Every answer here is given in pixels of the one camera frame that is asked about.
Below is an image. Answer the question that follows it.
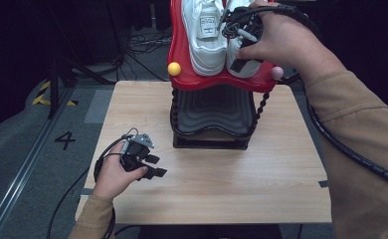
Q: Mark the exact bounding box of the black floor cable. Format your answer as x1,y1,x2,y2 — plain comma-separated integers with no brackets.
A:
46,166,91,239

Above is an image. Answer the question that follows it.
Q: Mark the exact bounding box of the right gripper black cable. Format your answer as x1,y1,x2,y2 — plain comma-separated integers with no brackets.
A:
233,3,388,194

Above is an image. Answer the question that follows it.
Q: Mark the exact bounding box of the bundle of floor cables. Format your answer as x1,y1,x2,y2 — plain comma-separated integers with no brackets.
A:
125,28,174,83

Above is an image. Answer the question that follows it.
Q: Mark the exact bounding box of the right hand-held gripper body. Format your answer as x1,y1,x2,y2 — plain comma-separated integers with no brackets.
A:
219,0,266,48

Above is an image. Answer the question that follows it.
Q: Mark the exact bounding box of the person's right hand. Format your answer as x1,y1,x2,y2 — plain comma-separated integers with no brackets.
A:
236,0,347,85

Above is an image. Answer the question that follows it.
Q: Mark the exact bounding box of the black metal stand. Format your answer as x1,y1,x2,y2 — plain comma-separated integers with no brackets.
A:
47,56,117,120
281,74,304,85

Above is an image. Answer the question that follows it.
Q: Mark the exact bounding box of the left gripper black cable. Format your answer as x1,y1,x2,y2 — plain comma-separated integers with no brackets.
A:
93,126,140,239

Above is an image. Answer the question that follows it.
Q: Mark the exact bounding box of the red and black shoe rack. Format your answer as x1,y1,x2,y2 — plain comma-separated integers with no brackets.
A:
166,0,286,150

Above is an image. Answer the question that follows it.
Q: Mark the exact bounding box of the yellow black hazard tape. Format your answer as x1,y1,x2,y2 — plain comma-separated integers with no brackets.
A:
31,81,79,108

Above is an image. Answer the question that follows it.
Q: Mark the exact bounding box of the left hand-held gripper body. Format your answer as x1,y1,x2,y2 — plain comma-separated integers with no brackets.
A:
119,132,156,173

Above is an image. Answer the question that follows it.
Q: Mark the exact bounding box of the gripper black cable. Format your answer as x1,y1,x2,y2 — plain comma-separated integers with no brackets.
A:
233,3,388,194
93,126,140,239

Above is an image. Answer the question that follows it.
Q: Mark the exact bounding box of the person's left hand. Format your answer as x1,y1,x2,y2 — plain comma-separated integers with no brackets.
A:
92,141,149,200

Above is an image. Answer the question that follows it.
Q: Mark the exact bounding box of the white sneaker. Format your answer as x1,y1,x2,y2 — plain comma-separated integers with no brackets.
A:
180,0,229,78
225,0,265,80

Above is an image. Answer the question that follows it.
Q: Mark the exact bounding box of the metal floor rail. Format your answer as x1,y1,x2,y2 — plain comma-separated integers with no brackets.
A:
0,87,75,239

